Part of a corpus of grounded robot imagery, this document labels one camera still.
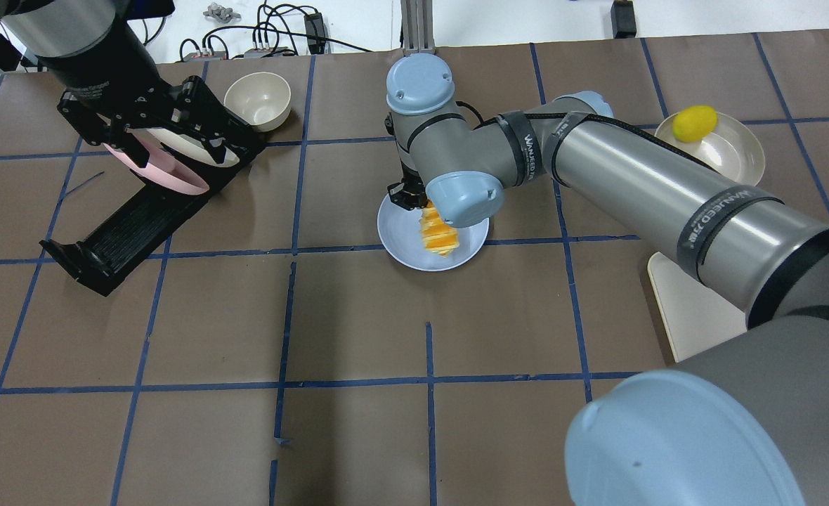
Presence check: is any cream plate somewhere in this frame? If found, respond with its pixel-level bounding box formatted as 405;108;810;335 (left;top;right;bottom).
147;128;239;169

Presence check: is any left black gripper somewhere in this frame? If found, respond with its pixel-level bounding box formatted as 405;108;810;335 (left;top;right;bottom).
58;61;226;169

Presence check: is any silver metal clamp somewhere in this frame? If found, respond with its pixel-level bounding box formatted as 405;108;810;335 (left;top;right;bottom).
202;2;243;25

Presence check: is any striped bread roll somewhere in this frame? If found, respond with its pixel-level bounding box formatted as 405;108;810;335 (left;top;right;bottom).
419;202;460;257

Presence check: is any yellow lemon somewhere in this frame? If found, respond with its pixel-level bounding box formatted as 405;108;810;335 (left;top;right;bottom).
672;105;719;143

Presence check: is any black power adapter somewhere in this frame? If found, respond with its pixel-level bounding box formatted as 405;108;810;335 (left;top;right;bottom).
610;0;637;39
304;12;328;55

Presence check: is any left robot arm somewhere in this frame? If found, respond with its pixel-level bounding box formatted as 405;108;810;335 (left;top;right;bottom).
0;1;247;169

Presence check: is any white tray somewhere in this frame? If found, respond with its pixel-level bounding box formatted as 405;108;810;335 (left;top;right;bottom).
646;252;748;362

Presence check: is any cream bowl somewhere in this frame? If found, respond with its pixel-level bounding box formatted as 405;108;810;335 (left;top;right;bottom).
224;72;292;134

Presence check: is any far black power adapter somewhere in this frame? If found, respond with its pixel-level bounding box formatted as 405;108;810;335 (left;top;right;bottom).
610;0;637;39

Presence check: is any pink plate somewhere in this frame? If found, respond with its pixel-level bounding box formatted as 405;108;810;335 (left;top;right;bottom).
103;140;210;195

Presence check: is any blue plate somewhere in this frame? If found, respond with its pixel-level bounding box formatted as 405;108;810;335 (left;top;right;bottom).
377;195;491;272

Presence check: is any white oval dish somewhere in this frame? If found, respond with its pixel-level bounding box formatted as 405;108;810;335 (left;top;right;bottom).
653;112;766;186

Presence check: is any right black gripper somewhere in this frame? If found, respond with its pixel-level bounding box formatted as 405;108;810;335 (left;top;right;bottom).
386;166;429;211

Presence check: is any black dish rack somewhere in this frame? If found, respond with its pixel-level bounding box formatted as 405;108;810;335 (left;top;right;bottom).
39;96;268;297

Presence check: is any aluminium frame post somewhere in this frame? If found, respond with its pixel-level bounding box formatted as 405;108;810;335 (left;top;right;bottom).
400;0;436;56

